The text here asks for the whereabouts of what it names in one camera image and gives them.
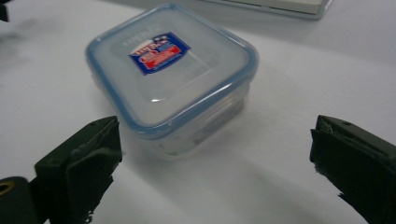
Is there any clear plastic food container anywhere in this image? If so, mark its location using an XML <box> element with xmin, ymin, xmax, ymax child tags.
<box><xmin>91</xmin><ymin>73</ymin><xmax>250</xmax><ymax>161</ymax></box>
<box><xmin>85</xmin><ymin>3</ymin><xmax>260</xmax><ymax>140</ymax></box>

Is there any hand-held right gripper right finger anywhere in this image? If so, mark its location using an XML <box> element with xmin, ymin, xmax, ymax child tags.
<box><xmin>309</xmin><ymin>114</ymin><xmax>396</xmax><ymax>224</ymax></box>

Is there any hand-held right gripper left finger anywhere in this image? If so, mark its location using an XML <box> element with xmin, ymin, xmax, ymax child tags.
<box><xmin>29</xmin><ymin>115</ymin><xmax>123</xmax><ymax>224</ymax></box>

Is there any white flat board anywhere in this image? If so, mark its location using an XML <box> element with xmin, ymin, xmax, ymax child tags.
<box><xmin>199</xmin><ymin>0</ymin><xmax>334</xmax><ymax>21</ymax></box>

